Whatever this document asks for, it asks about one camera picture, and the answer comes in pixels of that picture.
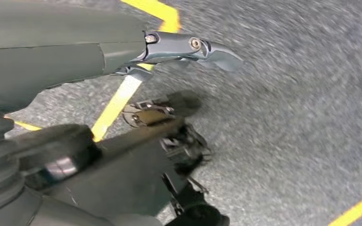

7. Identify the grey robot leg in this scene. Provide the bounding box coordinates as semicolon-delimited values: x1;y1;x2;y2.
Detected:
12;90;231;226

